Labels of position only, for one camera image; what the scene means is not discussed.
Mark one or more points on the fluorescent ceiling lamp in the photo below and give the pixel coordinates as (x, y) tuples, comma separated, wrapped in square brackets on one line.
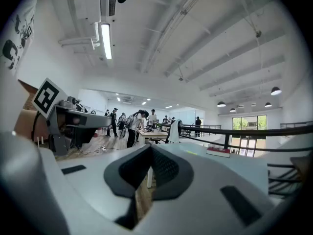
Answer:
[(106, 40)]

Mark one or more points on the black pendant lamp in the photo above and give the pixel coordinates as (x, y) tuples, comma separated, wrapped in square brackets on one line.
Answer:
[(268, 105), (232, 110), (275, 91), (221, 104)]

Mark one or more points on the wooden table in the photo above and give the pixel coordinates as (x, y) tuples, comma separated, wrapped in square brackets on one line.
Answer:
[(151, 134)]

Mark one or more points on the white cloth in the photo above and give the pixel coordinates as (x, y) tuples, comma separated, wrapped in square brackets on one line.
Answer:
[(174, 132)]

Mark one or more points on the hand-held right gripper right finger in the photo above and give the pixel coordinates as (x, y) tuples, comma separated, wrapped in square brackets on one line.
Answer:
[(203, 195)]

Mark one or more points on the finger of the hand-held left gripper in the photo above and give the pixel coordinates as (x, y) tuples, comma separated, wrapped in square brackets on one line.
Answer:
[(95, 121)]

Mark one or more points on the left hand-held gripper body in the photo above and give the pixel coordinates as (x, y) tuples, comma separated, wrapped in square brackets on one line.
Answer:
[(46, 98)]

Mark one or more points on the red hardcover book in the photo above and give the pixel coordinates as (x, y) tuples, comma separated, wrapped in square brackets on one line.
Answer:
[(218, 152)]

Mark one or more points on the ceiling air conditioner vent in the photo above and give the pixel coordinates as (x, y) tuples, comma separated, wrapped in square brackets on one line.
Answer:
[(111, 5)]

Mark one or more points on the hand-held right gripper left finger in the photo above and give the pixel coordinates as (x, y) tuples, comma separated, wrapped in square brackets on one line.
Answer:
[(93, 180)]

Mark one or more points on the white and yellow book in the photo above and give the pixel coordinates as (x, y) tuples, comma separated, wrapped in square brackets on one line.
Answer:
[(192, 152)]

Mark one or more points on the black metal railing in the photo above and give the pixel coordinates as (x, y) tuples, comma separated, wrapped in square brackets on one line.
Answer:
[(244, 132)]

